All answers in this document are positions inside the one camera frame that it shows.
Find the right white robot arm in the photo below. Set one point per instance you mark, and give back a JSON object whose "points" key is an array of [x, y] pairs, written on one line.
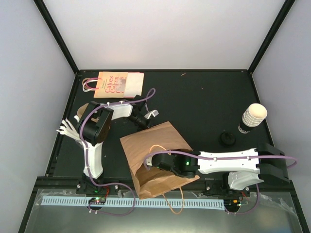
{"points": [[262, 164]]}

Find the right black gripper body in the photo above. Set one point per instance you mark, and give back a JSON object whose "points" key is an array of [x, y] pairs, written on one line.
{"points": [[176, 172]]}

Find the stack of white paper cups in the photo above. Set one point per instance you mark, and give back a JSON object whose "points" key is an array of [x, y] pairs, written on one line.
{"points": [[254, 115]]}

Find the brown pulp cup carrier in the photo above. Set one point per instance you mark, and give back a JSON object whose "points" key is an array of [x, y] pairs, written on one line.
{"points": [[81, 110]]}

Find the printed orange paper bag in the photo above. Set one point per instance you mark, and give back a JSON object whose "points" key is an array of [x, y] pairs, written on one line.
{"points": [[110, 84]]}

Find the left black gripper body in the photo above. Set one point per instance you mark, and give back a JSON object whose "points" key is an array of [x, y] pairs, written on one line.
{"points": [[143, 124]]}

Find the brown paper bag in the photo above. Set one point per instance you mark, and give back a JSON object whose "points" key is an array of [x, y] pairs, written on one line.
{"points": [[153, 182]]}

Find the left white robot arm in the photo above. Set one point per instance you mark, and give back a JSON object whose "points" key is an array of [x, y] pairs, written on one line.
{"points": [[94, 121]]}

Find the white plastic cutlery bundle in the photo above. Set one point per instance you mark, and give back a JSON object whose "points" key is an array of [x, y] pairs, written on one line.
{"points": [[66, 128]]}

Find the perforated white metal rail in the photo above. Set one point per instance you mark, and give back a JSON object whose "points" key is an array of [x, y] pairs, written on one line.
{"points": [[130, 202]]}

